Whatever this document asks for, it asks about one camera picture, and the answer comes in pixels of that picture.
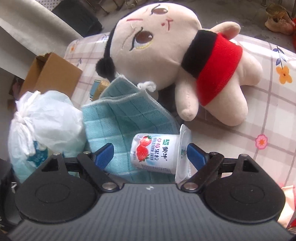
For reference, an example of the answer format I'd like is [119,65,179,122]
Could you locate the pink wet wipes pack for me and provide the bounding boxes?
[278,185,295,228]

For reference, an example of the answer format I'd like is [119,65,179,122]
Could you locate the white curtain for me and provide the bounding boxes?
[1,1,81,78]

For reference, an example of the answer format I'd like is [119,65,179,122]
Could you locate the checked floral tablecloth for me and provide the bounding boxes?
[63,32,296,188]

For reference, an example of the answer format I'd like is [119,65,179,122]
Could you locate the strawberry yogurt cup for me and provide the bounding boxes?
[130,124,192,184]

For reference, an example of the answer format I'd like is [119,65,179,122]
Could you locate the tan slippers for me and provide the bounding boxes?
[265,3,295,35]

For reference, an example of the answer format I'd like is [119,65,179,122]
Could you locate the brown cardboard box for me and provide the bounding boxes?
[18,53,82,97]

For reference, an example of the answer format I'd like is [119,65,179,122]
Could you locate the black haired plush doll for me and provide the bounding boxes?
[96,3,263,126]

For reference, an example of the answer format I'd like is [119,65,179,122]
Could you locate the white teal plastic bag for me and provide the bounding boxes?
[8,90,86,182]

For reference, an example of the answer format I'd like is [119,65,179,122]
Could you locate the teal checked cloth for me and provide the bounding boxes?
[81,75,180,184]

